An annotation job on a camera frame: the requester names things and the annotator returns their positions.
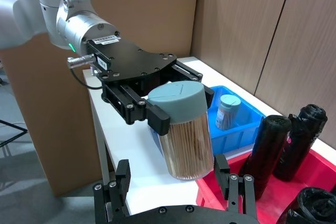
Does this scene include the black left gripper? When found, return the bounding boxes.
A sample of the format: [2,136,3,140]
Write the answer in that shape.
[85,34,215,136]

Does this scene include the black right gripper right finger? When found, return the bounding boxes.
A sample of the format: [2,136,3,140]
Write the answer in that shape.
[214,154,257,217]

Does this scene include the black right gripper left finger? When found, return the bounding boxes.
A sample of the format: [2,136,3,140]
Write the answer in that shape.
[93,159,132,224]

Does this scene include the clear toothpick jar grey lid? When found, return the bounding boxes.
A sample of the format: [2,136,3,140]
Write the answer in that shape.
[146,81,215,182]
[215,94,242,132]

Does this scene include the white table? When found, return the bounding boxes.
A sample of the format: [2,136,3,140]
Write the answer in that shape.
[82,56,336,208]

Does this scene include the blue plastic bin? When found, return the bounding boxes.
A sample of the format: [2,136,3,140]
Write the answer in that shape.
[203,85,266,156]

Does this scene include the black garbage bag roll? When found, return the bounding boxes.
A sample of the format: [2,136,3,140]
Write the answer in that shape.
[272,104,328,182]
[277,187,336,224]
[239,115,292,200]

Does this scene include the brown cardboard partition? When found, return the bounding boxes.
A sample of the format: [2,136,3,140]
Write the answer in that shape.
[0,0,201,197]

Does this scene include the red plastic bin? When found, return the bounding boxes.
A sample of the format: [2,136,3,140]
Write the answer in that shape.
[196,147,336,224]

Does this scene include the black stand leg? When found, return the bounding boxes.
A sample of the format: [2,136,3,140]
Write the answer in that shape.
[0,119,29,147]

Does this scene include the thin dark gripper cable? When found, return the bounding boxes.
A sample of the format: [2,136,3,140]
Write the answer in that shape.
[67,54,104,90]

